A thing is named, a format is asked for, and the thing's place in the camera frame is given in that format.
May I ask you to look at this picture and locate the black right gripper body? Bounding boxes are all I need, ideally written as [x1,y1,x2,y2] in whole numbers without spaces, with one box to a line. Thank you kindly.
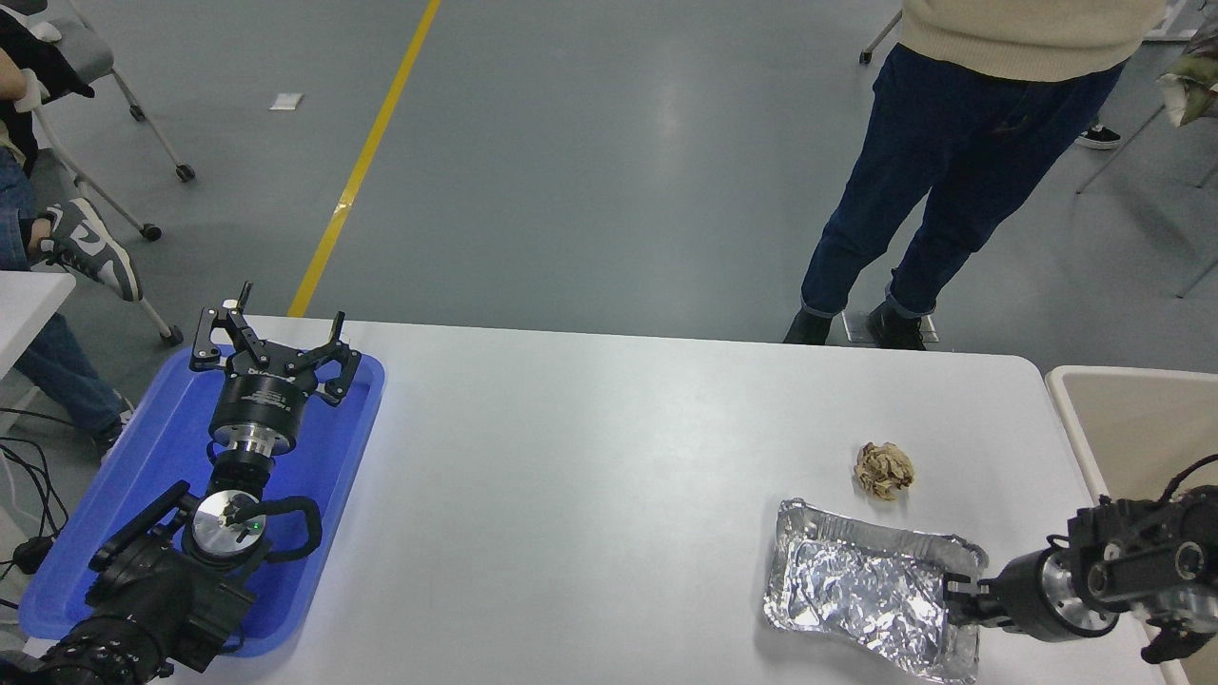
[980,550,1063,637]

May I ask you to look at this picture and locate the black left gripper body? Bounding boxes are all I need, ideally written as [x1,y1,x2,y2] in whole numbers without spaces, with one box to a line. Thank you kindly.
[207,360,320,441]

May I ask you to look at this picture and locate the silver foil tray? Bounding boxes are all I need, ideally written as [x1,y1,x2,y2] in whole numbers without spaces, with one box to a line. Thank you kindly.
[761,498,991,684]

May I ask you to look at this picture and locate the silver floor plate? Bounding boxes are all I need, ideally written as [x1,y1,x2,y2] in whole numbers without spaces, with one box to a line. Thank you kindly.
[842,306,939,344]

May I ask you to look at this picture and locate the blue plastic tray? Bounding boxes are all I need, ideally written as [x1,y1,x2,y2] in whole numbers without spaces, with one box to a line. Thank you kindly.
[17,344,386,659]

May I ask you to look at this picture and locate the crumpled tan paper ball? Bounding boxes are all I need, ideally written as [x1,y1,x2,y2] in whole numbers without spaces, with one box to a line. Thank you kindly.
[854,441,915,501]

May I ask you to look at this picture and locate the seated person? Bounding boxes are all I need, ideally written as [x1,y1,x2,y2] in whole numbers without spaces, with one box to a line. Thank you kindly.
[0,10,144,456]

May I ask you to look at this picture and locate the large pale bin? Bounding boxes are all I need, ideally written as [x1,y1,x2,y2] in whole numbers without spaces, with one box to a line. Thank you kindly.
[1044,366,1218,685]

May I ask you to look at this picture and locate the small white table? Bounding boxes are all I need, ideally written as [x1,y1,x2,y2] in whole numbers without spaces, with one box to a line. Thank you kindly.
[0,270,77,382]

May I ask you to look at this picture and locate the grey chair on casters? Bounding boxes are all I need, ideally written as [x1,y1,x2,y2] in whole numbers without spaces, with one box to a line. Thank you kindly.
[0,0,196,348]

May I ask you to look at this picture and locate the standing person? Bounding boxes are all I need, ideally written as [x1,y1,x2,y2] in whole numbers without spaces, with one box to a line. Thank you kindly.
[782,0,1167,351]

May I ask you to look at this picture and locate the chair leg with caster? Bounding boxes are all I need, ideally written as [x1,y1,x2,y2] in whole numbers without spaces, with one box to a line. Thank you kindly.
[858,10,903,66]

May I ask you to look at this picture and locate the camouflage cloth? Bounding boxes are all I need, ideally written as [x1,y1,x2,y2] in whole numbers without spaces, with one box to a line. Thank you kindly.
[1156,43,1218,129]

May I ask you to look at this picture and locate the black floor cables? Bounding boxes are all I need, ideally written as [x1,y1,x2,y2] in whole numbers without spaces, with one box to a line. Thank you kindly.
[0,407,69,581]

